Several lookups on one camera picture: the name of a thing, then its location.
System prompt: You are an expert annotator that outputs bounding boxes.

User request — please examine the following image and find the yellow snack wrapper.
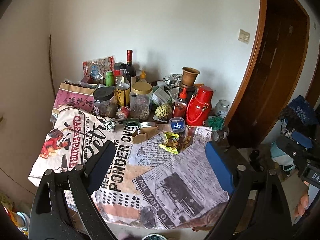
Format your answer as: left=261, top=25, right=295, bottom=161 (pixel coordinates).
left=159, top=131, right=192, bottom=154

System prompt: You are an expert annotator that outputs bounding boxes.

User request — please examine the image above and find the brown bottle yellow label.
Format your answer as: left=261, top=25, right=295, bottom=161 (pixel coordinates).
left=115, top=64, right=131, bottom=107

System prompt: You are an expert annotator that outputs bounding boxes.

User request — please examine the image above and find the dark wooden door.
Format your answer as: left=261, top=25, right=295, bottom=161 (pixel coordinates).
left=224, top=0, right=318, bottom=149
left=306, top=55, right=320, bottom=103

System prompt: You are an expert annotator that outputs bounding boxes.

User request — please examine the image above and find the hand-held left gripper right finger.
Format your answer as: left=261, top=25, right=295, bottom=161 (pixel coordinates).
left=204, top=141, right=293, bottom=240

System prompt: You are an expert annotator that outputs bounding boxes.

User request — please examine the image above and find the dark wine bottle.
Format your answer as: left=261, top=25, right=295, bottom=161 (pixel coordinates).
left=125, top=49, right=136, bottom=85

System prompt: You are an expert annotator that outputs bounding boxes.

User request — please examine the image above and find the crumpled foil ball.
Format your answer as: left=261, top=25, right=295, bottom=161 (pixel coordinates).
left=104, top=119, right=117, bottom=132

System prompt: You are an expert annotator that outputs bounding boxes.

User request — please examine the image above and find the green plastic bag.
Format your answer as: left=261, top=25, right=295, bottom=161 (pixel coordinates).
left=207, top=116, right=224, bottom=130

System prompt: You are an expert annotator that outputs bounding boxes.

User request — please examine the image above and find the printed tablecloth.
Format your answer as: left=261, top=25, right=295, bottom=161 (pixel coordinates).
left=27, top=105, right=232, bottom=230

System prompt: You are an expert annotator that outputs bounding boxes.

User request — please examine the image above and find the person's right hand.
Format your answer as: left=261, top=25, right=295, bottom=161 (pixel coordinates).
left=294, top=187, right=312, bottom=218

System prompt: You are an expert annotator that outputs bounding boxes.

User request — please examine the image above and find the glass jar white lid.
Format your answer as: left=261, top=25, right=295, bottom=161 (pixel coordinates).
left=215, top=99, right=230, bottom=117

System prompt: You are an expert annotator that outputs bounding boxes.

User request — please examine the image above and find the white green packet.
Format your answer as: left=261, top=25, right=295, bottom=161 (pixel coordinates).
left=152, top=86, right=173, bottom=104

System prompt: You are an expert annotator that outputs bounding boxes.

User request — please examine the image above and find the clear bag of nuts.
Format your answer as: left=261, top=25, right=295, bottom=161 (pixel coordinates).
left=82, top=56, right=116, bottom=84

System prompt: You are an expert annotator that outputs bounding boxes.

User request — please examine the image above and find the green bottle white cap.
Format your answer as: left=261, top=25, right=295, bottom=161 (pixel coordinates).
left=105, top=70, right=115, bottom=87

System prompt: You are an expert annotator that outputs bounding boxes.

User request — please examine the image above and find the light blue cloth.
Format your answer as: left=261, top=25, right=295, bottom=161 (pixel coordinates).
left=270, top=141, right=294, bottom=175

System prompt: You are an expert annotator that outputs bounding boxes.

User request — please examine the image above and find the green custard apple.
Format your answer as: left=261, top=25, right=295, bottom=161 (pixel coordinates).
left=154, top=103, right=172, bottom=121

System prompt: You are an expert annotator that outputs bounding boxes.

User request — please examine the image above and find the dark metal can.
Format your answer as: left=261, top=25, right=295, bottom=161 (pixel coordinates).
left=211, top=127, right=230, bottom=142

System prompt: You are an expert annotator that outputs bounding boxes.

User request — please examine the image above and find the torn cardboard piece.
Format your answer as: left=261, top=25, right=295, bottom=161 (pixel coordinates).
left=131, top=126, right=159, bottom=144

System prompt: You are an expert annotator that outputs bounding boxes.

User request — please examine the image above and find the wall light switch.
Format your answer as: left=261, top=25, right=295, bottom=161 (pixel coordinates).
left=237, top=29, right=250, bottom=44

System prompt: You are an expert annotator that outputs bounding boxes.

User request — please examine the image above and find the brown ceramic vase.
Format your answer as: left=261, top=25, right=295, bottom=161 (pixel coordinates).
left=179, top=67, right=200, bottom=90

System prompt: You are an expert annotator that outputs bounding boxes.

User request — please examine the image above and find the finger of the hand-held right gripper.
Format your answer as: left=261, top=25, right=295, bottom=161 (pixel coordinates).
left=250, top=150, right=262, bottom=170
left=276, top=130, right=315, bottom=160

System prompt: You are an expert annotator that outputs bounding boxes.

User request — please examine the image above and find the blue lid container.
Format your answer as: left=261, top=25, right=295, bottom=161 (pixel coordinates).
left=169, top=117, right=187, bottom=140

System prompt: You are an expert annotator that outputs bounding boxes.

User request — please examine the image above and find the red sauce squeeze bottle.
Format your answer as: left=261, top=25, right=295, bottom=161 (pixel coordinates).
left=172, top=87, right=188, bottom=119

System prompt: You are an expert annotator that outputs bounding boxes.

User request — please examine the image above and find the clear jar gold lid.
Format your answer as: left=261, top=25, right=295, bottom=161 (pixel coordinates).
left=129, top=82, right=153, bottom=120

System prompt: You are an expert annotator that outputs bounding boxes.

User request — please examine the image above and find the silver foil bag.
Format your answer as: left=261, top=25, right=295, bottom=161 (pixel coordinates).
left=164, top=74, right=183, bottom=88

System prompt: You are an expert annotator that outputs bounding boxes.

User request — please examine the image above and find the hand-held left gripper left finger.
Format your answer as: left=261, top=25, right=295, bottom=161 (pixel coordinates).
left=29, top=140, right=118, bottom=240

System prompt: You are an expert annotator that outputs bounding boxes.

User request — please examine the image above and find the small red can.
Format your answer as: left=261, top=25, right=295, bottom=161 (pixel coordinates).
left=116, top=105, right=130, bottom=119

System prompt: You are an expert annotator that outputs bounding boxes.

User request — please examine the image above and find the blue patterned cloth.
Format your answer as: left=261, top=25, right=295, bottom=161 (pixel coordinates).
left=280, top=95, right=320, bottom=128

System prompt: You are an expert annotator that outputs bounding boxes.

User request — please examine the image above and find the pink paper bag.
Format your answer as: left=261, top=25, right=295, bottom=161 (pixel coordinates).
left=54, top=81, right=97, bottom=112

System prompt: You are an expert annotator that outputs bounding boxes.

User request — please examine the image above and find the clear jar black lid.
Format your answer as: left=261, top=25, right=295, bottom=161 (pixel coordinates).
left=93, top=87, right=118, bottom=118

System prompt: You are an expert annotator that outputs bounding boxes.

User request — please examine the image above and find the red thermos flask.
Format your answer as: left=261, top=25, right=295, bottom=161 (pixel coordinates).
left=185, top=85, right=214, bottom=126

